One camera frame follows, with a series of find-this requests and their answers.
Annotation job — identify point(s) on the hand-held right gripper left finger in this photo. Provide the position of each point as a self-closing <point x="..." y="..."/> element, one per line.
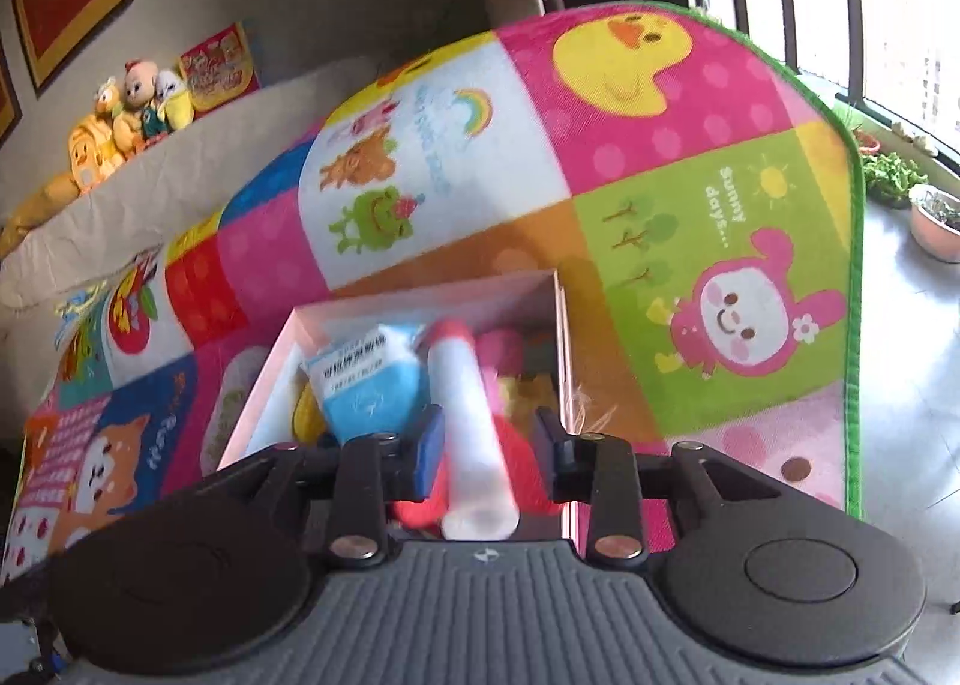
<point x="431" y="452"/>

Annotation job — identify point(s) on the white banana plush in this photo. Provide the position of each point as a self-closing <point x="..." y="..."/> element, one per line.
<point x="176" y="101"/>

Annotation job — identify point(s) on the window with dark frame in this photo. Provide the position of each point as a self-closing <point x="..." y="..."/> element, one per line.
<point x="915" y="17"/>

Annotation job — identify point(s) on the long yellow plush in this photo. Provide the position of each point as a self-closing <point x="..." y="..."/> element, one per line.
<point x="37" y="212"/>

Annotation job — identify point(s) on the red picture book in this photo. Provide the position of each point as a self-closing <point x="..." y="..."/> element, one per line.
<point x="219" y="68"/>

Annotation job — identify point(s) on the orange plush animal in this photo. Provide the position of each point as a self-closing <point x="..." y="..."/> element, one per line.
<point x="111" y="111"/>

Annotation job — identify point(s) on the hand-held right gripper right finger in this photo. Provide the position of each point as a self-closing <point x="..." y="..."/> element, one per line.
<point x="559" y="456"/>

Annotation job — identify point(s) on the pink flower pot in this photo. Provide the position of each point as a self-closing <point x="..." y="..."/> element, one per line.
<point x="937" y="227"/>

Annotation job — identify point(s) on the grey windowsill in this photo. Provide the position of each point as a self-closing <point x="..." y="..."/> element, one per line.
<point x="900" y="340"/>

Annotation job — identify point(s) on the green leafy plant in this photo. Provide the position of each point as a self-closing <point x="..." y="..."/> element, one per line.
<point x="892" y="178"/>

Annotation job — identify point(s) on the baby doll green overalls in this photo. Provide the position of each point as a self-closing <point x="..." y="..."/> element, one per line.
<point x="141" y="100"/>

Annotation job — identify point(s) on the yellow duck plush backpack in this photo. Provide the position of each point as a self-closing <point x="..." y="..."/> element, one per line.
<point x="94" y="156"/>

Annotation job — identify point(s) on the red flower pot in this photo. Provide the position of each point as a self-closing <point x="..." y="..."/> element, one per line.
<point x="868" y="143"/>

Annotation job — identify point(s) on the pink cardboard box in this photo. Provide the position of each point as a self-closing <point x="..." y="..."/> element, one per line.
<point x="330" y="325"/>

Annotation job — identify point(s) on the white tube pink cap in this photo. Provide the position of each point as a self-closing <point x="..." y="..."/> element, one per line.
<point x="472" y="445"/>

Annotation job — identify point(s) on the blue tissue packet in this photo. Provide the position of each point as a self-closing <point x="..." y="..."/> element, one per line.
<point x="367" y="385"/>

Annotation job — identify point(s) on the colourful cartoon play mat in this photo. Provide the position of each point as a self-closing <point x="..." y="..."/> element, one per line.
<point x="637" y="220"/>

